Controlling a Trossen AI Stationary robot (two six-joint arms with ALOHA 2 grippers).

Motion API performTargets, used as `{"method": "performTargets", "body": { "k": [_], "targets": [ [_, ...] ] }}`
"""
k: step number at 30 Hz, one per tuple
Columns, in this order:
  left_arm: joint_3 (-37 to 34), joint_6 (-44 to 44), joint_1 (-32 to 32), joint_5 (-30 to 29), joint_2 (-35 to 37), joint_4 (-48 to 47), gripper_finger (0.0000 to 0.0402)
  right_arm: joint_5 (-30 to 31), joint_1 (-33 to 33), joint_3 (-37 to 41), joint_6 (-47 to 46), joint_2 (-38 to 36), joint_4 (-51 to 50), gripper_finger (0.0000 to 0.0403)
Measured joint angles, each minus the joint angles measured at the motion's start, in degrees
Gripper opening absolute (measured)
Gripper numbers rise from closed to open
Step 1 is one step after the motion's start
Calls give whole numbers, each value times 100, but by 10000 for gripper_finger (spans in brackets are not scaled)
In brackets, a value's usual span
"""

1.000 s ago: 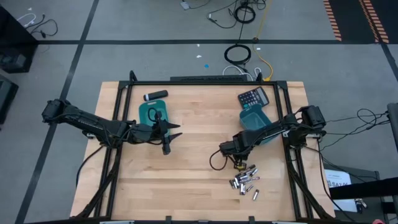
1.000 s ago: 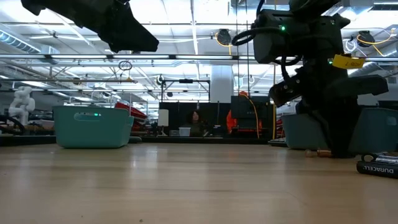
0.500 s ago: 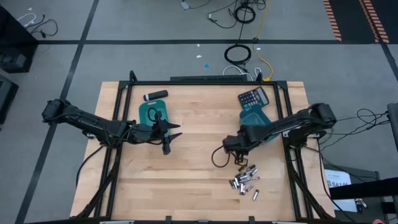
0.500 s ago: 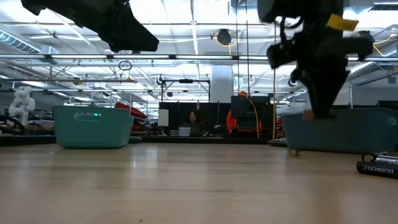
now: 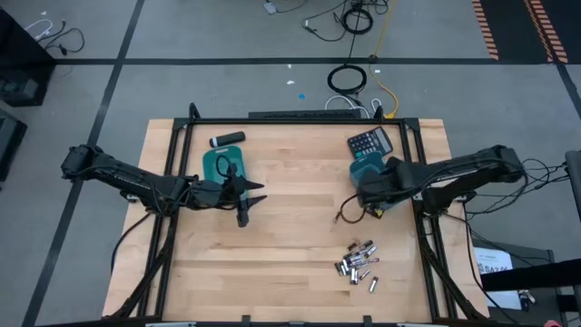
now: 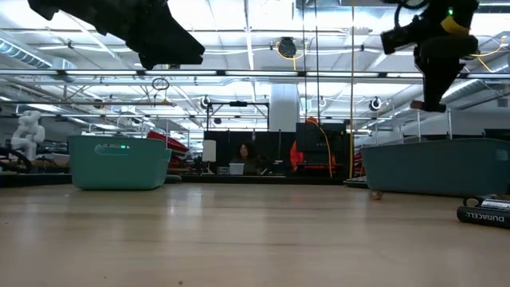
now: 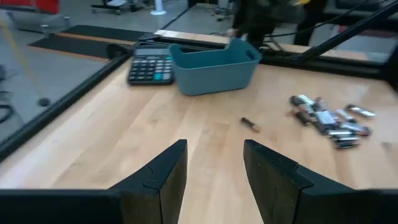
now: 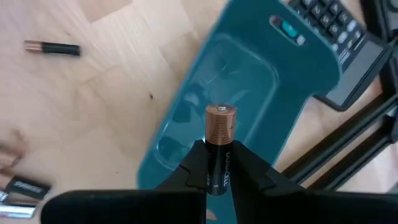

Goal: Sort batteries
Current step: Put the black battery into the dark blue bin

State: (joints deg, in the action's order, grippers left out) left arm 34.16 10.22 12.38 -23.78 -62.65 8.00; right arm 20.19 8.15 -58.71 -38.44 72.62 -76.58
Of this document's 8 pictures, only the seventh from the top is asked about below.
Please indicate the white stand base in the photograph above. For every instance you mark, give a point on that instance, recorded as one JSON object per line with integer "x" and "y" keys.
{"x": 158, "y": 9}

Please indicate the black calculator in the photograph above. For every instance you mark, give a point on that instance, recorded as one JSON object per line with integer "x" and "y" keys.
{"x": 150, "y": 67}

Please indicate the red cart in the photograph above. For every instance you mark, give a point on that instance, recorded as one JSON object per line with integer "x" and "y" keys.
{"x": 31, "y": 4}

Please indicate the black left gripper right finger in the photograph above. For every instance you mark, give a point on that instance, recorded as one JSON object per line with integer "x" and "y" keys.
{"x": 273, "y": 186}

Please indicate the blue-grey plastic bin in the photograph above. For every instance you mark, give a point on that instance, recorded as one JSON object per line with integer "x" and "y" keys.
{"x": 214, "y": 71}

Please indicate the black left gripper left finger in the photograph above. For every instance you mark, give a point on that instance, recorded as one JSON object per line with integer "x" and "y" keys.
{"x": 155, "y": 193}

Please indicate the black wheeled dolly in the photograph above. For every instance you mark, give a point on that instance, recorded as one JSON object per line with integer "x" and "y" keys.
{"x": 116, "y": 5}

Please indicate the black round floor disc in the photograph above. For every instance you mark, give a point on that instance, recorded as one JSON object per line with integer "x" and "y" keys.
{"x": 43, "y": 101}

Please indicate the black orange-edged floor mat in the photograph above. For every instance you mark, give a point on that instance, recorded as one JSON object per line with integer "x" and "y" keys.
{"x": 102, "y": 32}
{"x": 71, "y": 46}

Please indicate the person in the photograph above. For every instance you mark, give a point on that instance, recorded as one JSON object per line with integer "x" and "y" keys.
{"x": 255, "y": 18}

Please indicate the copper black battery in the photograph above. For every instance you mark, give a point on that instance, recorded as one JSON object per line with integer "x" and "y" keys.
{"x": 249, "y": 124}
{"x": 346, "y": 146}

